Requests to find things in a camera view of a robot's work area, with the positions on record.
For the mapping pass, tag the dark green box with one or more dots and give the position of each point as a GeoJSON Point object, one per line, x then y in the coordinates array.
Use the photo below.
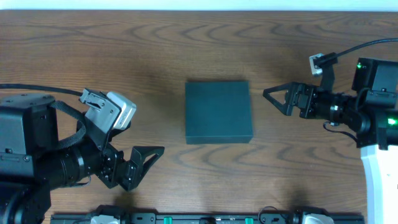
{"type": "Point", "coordinates": [218, 112]}

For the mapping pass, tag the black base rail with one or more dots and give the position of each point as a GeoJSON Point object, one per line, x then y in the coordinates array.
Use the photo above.
{"type": "Point", "coordinates": [105, 214]}

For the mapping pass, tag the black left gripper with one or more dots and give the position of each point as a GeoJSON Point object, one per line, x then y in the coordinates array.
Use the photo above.
{"type": "Point", "coordinates": [112, 166]}

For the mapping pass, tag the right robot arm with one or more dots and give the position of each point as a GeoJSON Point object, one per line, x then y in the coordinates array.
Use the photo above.
{"type": "Point", "coordinates": [371, 115]}

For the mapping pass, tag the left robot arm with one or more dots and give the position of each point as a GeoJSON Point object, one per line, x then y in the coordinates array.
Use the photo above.
{"type": "Point", "coordinates": [46, 144]}

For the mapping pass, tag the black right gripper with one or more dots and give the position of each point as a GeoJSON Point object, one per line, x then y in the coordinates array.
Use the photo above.
{"type": "Point", "coordinates": [305, 101]}

